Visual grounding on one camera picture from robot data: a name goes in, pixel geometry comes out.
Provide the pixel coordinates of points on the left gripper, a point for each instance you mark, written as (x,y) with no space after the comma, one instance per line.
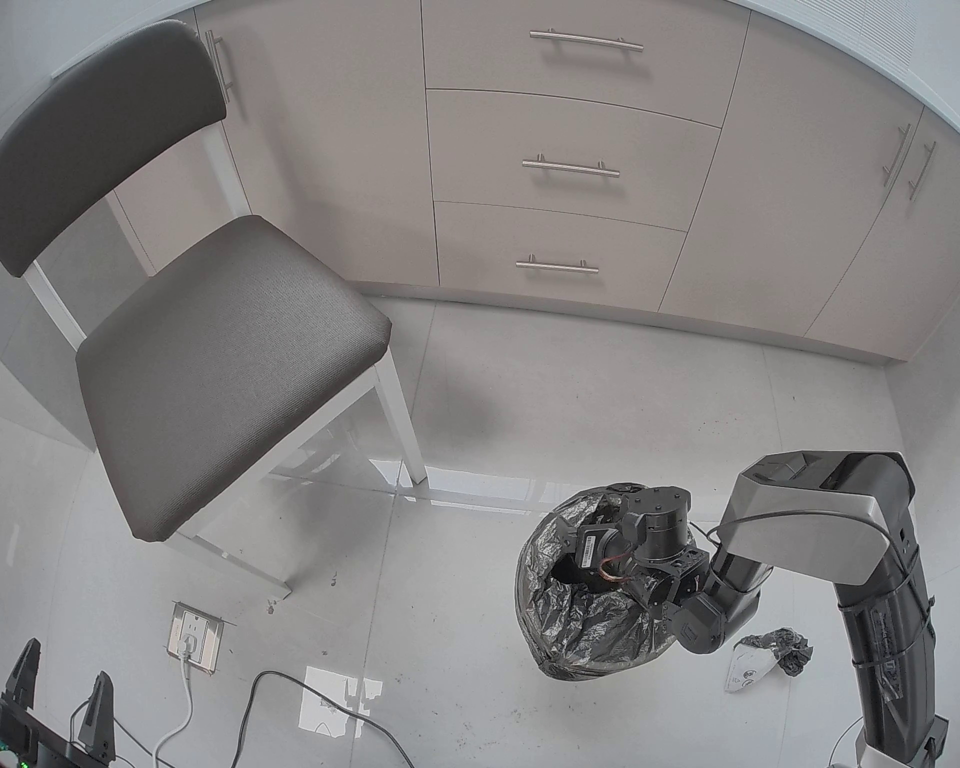
(45,750)

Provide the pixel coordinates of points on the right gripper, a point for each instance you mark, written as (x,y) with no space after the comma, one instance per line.
(611,559)

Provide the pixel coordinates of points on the black plastic bag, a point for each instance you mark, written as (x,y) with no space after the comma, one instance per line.
(592,637)

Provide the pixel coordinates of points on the white printed wrapper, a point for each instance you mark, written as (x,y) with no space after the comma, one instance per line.
(750,667)

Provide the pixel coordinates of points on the black plastic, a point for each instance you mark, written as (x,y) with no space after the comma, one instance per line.
(791,649)

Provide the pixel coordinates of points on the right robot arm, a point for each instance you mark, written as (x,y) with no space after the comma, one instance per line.
(810,525)

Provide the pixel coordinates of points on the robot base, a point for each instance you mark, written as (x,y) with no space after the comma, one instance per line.
(870,757)

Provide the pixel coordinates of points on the grey chair with white legs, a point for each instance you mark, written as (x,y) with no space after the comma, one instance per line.
(210,337)

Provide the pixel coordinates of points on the beige cabinet with drawers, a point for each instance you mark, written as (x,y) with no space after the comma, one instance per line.
(570,112)

